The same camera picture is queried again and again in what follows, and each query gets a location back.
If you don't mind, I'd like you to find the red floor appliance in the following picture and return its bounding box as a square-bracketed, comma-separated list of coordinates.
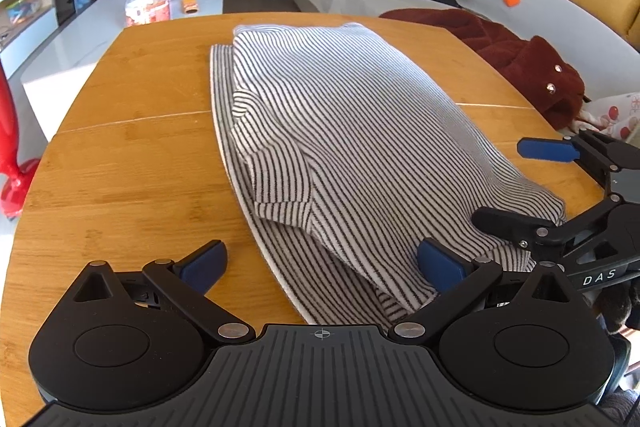
[0, 62, 41, 220]

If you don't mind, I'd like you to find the grey sofa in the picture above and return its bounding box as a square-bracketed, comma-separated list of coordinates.
[280, 0, 640, 138]

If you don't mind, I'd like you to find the glass jar with gold lid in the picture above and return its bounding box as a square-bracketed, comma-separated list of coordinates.
[125, 0, 171, 28]

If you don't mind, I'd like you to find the striped knit sweater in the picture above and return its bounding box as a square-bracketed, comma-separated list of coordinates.
[209, 23, 568, 327]

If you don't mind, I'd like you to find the white coffee table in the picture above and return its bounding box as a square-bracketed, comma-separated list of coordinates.
[20, 0, 226, 142]

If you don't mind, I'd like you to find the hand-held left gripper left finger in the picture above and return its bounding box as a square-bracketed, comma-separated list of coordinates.
[72, 239, 255, 344]

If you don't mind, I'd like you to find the clear box of toys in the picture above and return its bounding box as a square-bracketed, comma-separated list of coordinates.
[5, 0, 43, 25]

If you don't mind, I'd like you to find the dark red fleece jacket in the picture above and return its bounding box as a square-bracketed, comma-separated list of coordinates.
[379, 8, 587, 132]

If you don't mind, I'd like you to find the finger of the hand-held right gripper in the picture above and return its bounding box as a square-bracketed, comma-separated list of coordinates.
[517, 128, 640, 180]
[471, 195, 630, 261]

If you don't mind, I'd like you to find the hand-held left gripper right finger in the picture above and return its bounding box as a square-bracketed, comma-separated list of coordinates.
[389, 238, 574, 344]

